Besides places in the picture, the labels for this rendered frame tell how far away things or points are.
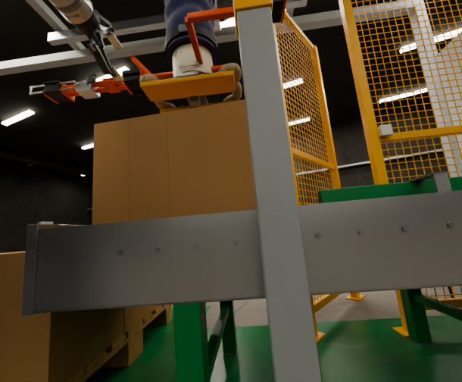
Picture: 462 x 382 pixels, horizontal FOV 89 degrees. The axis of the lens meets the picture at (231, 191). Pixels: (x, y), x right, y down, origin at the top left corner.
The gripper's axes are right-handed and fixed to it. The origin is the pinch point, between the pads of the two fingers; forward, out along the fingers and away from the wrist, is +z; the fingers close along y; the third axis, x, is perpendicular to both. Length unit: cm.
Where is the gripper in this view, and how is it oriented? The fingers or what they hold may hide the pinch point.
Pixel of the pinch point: (118, 62)
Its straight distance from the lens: 109.6
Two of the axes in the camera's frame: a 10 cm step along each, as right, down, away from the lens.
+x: 9.9, -1.0, -0.6
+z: 0.7, 1.7, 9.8
